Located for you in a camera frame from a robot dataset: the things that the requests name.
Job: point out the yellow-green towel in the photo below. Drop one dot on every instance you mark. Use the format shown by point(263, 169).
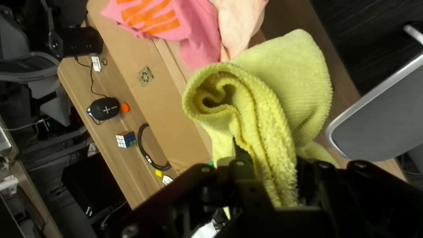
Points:
point(271, 100)

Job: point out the pink shirt orange print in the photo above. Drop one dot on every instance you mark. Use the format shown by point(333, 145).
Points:
point(191, 23)

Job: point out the peach cloth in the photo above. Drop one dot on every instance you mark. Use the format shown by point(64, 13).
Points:
point(238, 22)

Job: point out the cardboard box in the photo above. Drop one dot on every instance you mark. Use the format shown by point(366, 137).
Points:
point(150, 76)

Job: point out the grey office chair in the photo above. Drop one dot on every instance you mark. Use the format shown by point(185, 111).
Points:
point(387, 117)

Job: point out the small orange cap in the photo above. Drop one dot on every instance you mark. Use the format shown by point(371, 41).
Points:
point(125, 107)

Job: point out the rubiks cube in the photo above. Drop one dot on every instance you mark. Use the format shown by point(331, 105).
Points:
point(125, 138)

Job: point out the black bluetooth speaker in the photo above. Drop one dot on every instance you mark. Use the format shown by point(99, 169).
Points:
point(103, 108)

